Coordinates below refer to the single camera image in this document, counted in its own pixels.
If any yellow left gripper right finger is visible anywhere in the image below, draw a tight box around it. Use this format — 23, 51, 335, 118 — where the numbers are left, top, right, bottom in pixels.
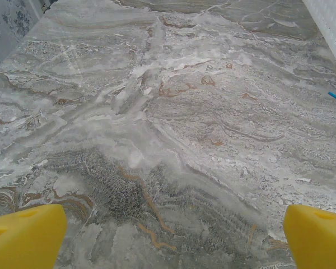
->
284, 204, 336, 269

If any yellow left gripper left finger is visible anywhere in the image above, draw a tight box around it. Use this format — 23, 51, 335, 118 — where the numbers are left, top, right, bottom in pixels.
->
0, 203, 68, 269

